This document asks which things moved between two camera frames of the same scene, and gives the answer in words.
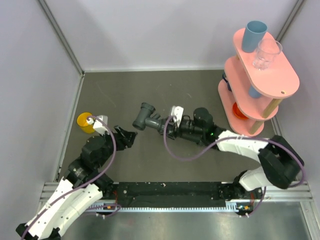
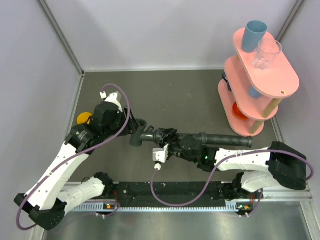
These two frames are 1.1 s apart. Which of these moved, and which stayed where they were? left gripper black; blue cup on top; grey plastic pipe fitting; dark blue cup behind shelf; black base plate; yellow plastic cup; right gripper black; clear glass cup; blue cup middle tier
Moved: grey plastic pipe fitting; left gripper black; right gripper black
Stayed: blue cup middle tier; dark blue cup behind shelf; clear glass cup; yellow plastic cup; blue cup on top; black base plate
